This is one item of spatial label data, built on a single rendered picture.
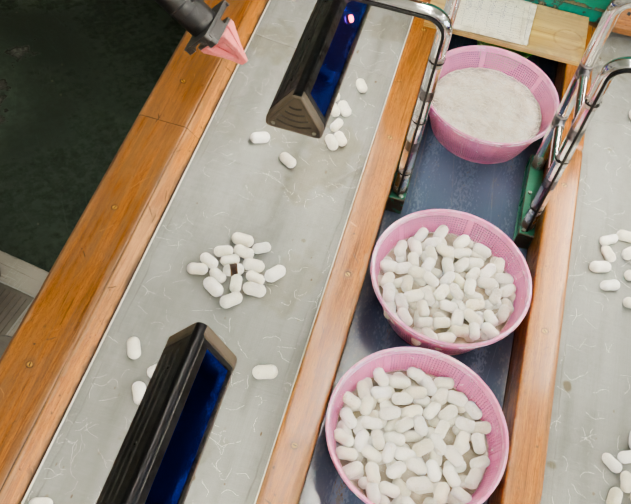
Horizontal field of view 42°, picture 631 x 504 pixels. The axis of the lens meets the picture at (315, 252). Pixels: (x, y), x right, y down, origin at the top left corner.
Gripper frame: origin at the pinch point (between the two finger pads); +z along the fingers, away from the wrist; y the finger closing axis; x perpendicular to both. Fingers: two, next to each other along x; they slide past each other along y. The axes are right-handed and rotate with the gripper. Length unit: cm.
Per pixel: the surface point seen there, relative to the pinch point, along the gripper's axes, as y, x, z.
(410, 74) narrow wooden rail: 14.7, -13.8, 27.2
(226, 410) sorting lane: -61, -5, 19
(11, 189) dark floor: 12, 109, -1
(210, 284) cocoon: -43.0, -0.8, 11.3
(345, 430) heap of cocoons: -59, -16, 33
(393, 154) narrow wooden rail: -6.6, -14.8, 28.0
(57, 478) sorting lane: -78, 7, 5
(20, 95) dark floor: 45, 118, -12
